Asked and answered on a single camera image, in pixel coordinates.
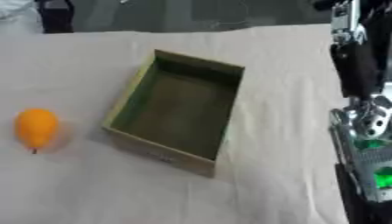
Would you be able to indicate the black chair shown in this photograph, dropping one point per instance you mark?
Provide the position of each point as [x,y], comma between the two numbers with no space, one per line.
[55,17]

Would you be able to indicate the tan cardboard box green inside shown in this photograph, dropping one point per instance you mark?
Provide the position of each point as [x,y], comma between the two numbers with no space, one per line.
[178,113]

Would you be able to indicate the white plastic bag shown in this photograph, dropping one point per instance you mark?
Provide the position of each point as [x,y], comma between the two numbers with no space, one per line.
[15,8]

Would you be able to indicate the orange toy fruit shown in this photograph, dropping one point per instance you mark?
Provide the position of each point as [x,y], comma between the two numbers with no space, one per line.
[35,128]

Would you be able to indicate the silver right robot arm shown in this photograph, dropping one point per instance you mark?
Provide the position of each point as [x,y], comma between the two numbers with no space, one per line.
[370,151]

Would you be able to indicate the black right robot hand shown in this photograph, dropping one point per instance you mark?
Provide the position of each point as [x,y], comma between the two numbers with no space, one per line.
[360,68]

